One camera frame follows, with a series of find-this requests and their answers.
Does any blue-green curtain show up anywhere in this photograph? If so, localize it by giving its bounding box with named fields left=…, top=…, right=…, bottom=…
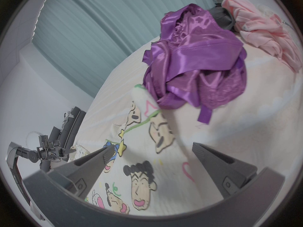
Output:
left=31, top=0, right=233, bottom=101

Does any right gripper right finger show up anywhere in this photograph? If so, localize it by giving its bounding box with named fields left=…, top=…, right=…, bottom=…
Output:
left=192, top=142, right=258, bottom=198

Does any black garment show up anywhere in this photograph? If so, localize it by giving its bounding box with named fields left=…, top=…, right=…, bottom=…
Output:
left=160, top=6, right=236, bottom=38

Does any pink garment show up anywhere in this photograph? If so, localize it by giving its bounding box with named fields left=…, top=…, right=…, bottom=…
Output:
left=221, top=0, right=303, bottom=73

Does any bed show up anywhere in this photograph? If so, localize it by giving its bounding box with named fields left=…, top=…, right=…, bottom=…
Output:
left=69, top=4, right=303, bottom=216

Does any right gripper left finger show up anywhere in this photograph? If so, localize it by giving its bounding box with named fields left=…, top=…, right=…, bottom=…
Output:
left=48, top=145, right=114, bottom=199

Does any black chest of drawers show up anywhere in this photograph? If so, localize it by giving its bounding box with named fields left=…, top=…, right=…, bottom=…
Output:
left=48, top=107, right=87, bottom=151

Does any pile of clothes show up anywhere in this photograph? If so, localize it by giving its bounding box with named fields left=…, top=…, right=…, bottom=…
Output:
left=63, top=110, right=72, bottom=127

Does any white printed pyjama top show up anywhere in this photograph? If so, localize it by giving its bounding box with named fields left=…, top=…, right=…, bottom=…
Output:
left=69, top=84, right=204, bottom=216

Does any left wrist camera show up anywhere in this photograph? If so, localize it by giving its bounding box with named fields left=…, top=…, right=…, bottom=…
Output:
left=38, top=134, right=50, bottom=148

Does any purple satin garment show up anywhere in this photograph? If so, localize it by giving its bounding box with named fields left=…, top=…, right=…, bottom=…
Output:
left=142, top=4, right=248, bottom=125

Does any round white mirror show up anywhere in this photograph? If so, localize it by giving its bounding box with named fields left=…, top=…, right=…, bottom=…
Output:
left=26, top=131, right=41, bottom=146

